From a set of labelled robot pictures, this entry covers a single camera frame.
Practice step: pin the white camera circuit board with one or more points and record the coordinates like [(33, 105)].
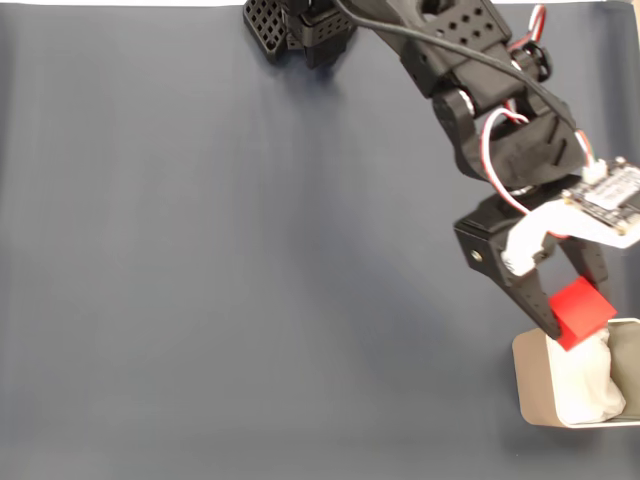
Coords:
[(610, 195)]

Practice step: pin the white crumpled cloth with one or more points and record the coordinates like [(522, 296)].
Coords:
[(585, 385)]

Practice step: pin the red cube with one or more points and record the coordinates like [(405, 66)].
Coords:
[(582, 315)]

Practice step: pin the beige box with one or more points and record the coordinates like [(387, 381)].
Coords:
[(530, 380)]

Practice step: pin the blue-grey mat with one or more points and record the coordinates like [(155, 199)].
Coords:
[(200, 250)]

